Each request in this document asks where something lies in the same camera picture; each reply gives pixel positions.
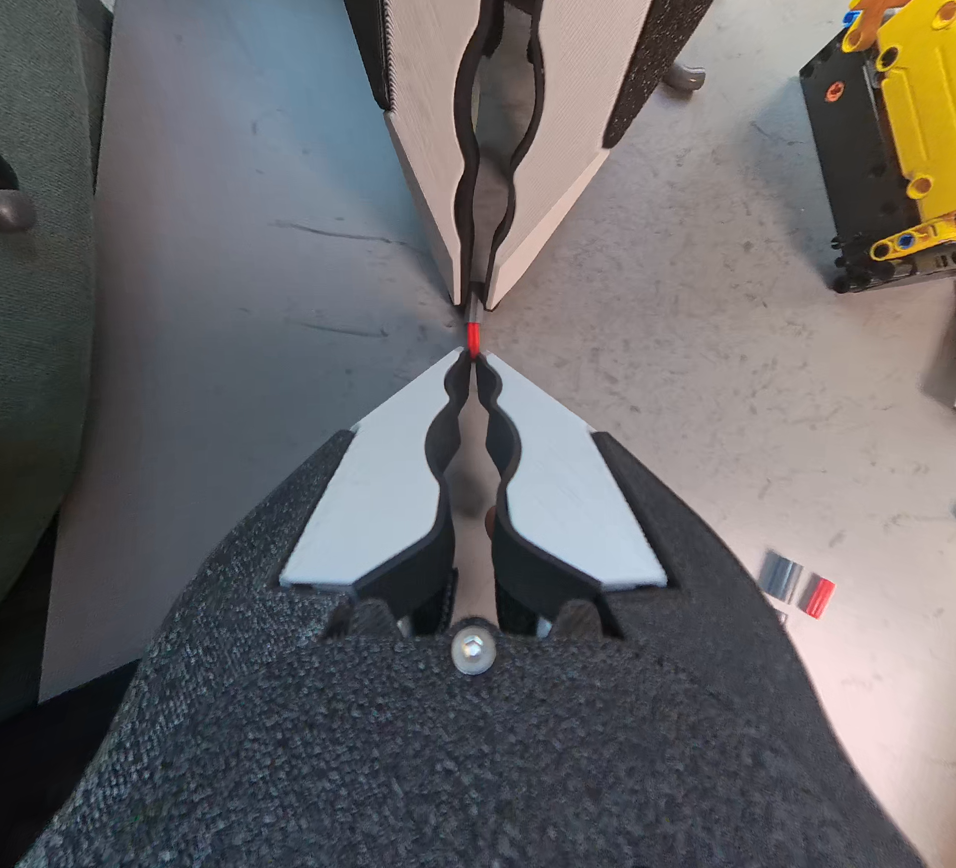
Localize person's green hoodie torso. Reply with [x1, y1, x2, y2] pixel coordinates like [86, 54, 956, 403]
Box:
[0, 0, 113, 600]

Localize yellow lego vehicle model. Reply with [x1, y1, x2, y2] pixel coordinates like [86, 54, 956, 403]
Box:
[798, 0, 956, 295]

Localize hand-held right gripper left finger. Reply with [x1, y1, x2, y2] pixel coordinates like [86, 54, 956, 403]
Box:
[279, 347, 472, 636]

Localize black hoodie drawstring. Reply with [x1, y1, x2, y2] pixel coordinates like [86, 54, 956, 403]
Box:
[0, 154, 38, 236]

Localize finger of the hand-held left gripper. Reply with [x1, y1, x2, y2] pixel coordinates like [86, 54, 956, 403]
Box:
[379, 0, 495, 309]
[484, 0, 678, 312]

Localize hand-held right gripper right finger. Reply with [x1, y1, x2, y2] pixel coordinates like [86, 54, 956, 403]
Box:
[475, 350, 669, 636]

